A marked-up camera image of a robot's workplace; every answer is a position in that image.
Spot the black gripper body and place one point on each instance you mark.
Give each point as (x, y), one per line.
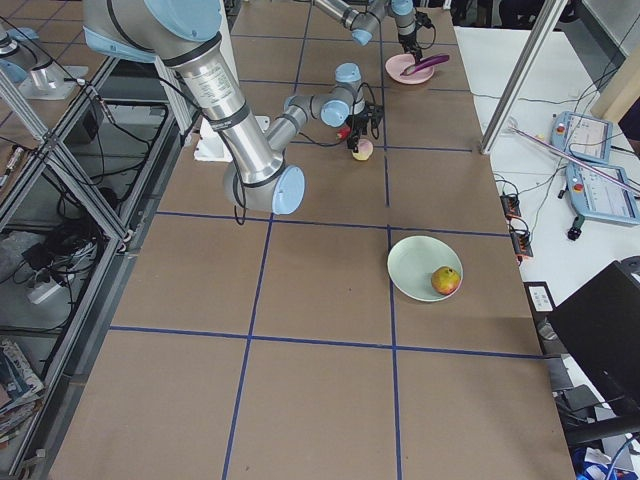
(409, 39)
(357, 123)

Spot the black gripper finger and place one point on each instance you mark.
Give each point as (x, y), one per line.
(415, 50)
(353, 140)

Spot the red chili pepper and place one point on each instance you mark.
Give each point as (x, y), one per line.
(343, 133)

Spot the pale green pink peach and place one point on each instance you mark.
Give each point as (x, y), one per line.
(363, 150)

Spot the purple eggplant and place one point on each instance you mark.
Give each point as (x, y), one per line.
(425, 63)

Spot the red yellow apple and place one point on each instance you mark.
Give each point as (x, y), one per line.
(445, 280)

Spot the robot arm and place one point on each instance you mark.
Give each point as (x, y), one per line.
(362, 24)
(185, 36)

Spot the green plate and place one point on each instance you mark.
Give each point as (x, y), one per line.
(412, 261)

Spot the far teach pendant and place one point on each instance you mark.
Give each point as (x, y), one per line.
(582, 136)

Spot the teach pendant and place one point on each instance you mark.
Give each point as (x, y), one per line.
(582, 136)
(596, 198)

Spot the orange connector board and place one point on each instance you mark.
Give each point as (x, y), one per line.
(519, 231)

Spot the near teach pendant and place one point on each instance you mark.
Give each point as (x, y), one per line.
(596, 198)

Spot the black monitor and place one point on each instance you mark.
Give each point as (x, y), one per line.
(599, 327)

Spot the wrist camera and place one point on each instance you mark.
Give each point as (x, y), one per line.
(374, 115)
(422, 20)

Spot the aluminium frame post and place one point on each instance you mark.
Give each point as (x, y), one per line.
(547, 19)

